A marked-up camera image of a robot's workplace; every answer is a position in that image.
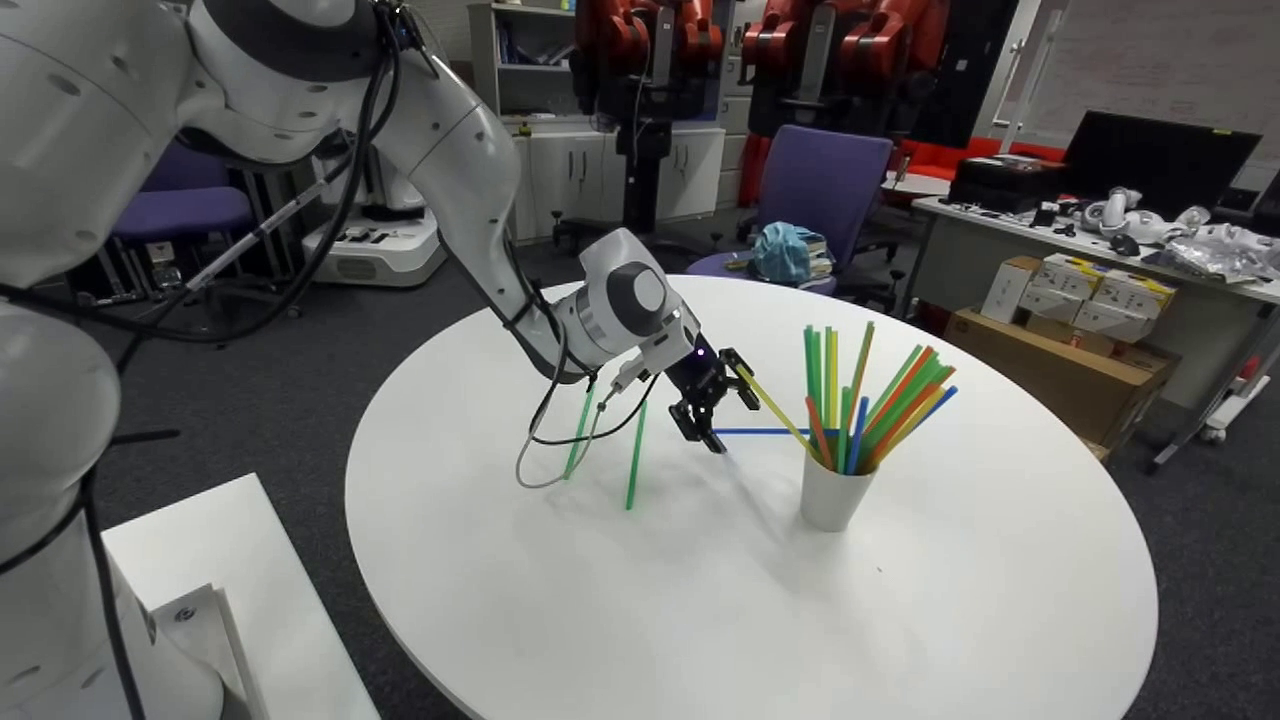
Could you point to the white cabinet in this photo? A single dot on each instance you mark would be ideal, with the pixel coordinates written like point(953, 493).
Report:
point(570, 175)

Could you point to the white paper cup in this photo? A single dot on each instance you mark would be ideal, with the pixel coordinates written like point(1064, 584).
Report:
point(835, 495)

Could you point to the green straw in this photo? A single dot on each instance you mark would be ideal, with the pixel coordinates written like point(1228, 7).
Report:
point(578, 435)
point(636, 455)

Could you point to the stack of white boxes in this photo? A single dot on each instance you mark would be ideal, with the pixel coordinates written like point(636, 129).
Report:
point(1080, 295)

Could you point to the red and black robot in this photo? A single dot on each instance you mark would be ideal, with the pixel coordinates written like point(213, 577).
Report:
point(840, 60)
point(645, 70)

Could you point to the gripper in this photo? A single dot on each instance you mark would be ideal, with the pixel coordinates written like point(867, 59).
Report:
point(702, 378)

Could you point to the yellow straw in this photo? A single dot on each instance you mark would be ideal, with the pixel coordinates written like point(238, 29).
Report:
point(775, 412)

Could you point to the white desk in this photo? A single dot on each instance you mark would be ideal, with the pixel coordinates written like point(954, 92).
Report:
point(1210, 310)

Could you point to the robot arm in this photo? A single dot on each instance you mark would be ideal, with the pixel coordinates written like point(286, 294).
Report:
point(110, 150)

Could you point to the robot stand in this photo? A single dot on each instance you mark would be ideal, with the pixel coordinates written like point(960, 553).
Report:
point(250, 610)

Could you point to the white machine base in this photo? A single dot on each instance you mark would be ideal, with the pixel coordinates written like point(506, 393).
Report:
point(375, 240)

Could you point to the black monitor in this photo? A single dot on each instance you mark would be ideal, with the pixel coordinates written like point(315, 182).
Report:
point(1160, 160)

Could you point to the brown cardboard box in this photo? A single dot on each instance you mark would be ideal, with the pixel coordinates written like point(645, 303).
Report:
point(1060, 375)

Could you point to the white shelf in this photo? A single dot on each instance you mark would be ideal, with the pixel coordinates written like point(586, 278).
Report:
point(525, 60)

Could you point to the stack of books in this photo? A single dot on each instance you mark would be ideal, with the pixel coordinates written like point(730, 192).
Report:
point(820, 255)

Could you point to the purple office chair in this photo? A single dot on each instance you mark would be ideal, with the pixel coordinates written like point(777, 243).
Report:
point(820, 180)

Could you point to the heap of white parts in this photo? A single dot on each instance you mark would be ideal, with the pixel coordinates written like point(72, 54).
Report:
point(1170, 235)

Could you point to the teal cloth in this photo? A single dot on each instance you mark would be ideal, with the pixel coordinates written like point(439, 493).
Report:
point(782, 252)

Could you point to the blue straw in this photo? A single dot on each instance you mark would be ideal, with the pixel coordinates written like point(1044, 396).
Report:
point(760, 431)

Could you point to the black box device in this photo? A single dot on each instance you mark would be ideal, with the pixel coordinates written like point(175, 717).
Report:
point(1005, 183)

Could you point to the bundle of coloured straws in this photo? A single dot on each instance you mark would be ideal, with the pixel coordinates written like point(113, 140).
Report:
point(880, 410)

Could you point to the red sofa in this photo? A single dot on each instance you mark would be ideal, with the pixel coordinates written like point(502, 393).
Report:
point(960, 155)

